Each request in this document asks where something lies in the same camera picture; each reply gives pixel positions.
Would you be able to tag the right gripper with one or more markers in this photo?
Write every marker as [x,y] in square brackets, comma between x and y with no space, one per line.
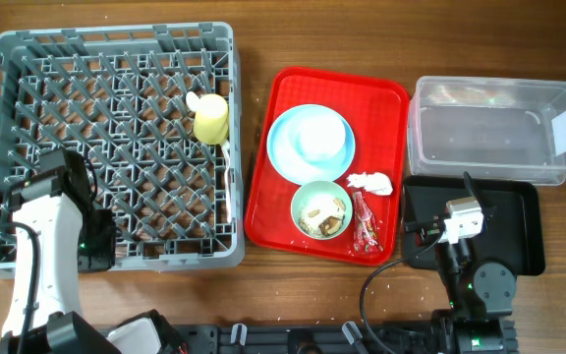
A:
[427,229]

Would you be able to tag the white plastic fork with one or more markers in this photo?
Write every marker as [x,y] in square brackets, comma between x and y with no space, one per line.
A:
[225,148]

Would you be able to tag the yellow plastic cup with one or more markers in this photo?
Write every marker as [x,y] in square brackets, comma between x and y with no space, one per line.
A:
[212,119]

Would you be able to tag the white plastic spoon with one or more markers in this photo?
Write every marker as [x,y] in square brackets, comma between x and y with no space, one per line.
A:
[192,101]

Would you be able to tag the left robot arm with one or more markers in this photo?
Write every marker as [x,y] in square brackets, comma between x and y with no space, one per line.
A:
[58,232]

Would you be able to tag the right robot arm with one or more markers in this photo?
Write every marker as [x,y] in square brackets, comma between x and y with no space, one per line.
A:
[480,293]

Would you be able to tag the grey dishwasher rack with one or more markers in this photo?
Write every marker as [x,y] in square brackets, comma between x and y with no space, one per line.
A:
[117,96]

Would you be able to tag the crumpled white tissue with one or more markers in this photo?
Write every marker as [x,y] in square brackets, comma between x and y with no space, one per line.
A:
[376,183]

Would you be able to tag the black tray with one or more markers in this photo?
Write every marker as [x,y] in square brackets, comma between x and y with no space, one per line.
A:
[514,233]

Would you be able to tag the red snack wrapper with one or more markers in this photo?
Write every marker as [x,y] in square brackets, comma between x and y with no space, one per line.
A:
[365,230]

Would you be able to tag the clear plastic bin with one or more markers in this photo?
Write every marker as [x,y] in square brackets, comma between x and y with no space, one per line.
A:
[491,128]

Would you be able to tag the red plastic tray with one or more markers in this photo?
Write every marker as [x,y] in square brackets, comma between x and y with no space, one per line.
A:
[377,112]

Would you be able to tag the green bowl with food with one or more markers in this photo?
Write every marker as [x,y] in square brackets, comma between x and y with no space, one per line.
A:
[321,210]

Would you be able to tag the light blue bowl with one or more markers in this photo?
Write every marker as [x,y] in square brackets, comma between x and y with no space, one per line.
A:
[317,133]

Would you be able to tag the light blue plate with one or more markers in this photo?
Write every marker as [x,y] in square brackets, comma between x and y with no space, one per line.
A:
[292,167]

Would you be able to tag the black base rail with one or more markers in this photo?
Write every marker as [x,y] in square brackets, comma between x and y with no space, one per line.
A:
[312,339]

